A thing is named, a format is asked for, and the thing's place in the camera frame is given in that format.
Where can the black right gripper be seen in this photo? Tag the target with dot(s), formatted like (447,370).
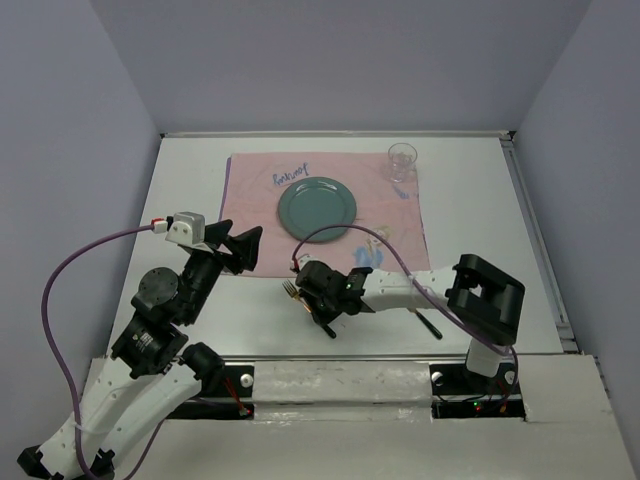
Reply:
(323,317)

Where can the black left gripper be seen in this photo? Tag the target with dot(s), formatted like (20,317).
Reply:
(245,246)

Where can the gold fork black handle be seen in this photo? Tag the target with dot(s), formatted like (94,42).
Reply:
(293,292)

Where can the pink cloth placemat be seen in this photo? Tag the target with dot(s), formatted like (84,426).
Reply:
(388,230)

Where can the teal ceramic plate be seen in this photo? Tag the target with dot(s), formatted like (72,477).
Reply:
(317,208)

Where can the gold knife black handle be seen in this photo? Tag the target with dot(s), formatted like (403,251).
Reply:
(429,325)

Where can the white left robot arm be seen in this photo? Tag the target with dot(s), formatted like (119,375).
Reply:
(152,368)

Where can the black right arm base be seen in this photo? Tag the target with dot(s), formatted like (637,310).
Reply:
(458,393)

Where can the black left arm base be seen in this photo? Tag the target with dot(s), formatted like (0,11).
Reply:
(228,400)

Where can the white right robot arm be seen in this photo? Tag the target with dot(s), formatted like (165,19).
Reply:
(475,295)

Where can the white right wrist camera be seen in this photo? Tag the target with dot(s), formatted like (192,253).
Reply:
(299,262)

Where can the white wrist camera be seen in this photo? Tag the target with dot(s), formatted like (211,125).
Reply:
(187,230)
(299,262)

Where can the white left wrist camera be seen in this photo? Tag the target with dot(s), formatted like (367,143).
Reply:
(187,230)

